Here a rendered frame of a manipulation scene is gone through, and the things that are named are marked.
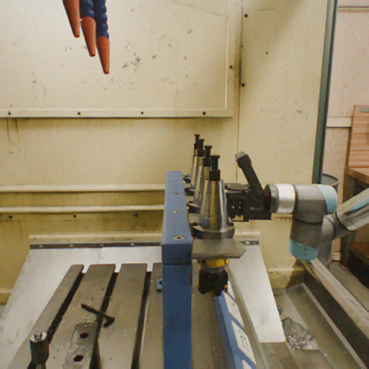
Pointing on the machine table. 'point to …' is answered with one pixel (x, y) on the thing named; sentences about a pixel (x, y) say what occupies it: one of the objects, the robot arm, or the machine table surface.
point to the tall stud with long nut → (39, 349)
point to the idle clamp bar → (80, 357)
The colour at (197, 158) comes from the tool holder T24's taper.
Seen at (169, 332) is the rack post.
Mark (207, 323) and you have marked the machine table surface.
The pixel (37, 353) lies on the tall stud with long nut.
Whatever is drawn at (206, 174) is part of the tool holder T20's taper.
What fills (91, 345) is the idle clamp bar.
